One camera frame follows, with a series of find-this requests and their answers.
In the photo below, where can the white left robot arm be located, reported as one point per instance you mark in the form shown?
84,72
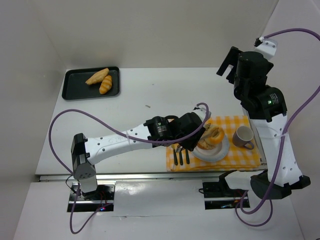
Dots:
87,152

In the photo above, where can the black baking tray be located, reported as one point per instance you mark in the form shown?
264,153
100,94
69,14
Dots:
75,88

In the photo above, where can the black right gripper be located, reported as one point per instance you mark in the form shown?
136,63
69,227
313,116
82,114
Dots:
230,64

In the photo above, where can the white plate blue rim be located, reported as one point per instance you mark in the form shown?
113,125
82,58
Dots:
213,155

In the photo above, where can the sugared orange round cake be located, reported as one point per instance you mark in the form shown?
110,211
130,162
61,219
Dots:
202,144

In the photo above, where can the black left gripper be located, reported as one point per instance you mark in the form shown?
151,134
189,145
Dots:
188,141

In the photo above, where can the aluminium front rail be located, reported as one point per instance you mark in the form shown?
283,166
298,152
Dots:
157,176

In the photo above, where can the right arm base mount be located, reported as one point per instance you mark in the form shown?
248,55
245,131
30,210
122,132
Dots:
218,198

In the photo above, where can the orange ring donut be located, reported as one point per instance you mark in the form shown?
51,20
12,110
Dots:
215,135

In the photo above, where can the gold spoon black handle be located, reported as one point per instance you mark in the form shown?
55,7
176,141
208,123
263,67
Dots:
187,157

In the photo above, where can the purple mug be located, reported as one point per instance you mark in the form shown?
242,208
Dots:
242,138

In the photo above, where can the black handled knife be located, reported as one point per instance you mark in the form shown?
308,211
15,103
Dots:
175,157

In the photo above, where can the striped bread roll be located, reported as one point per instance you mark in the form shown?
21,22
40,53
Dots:
106,85

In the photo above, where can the metal tongs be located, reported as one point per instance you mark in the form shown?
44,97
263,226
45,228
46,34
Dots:
200,135

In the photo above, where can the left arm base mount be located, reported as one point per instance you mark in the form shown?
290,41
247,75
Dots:
102,199

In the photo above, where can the black handled fork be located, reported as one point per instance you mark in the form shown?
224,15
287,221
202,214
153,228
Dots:
181,161

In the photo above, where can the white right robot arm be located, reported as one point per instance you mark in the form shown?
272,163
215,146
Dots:
267,110

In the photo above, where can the yellow checkered cloth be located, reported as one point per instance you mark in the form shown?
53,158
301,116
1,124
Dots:
237,157

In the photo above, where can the long flat pastry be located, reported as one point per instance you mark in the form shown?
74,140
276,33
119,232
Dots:
98,77

